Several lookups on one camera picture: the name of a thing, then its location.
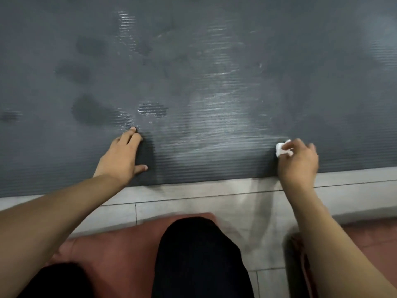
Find person's left hand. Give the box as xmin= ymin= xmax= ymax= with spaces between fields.
xmin=93 ymin=127 xmax=149 ymax=187

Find person's right hand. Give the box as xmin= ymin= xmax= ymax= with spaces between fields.
xmin=277 ymin=138 xmax=320 ymax=191

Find white tissue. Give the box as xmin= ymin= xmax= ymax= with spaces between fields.
xmin=275 ymin=139 xmax=294 ymax=159

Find dark grey yoga mat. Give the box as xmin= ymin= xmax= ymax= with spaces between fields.
xmin=0 ymin=0 xmax=397 ymax=198

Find person's left forearm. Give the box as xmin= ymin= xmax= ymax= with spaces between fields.
xmin=0 ymin=175 xmax=128 ymax=298

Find person's right forearm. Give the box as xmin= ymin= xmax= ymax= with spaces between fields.
xmin=284 ymin=186 xmax=397 ymax=298

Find reddish-brown cushion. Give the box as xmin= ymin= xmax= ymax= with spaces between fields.
xmin=46 ymin=212 xmax=397 ymax=298

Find black trousers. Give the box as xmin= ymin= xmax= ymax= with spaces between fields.
xmin=17 ymin=216 xmax=255 ymax=298

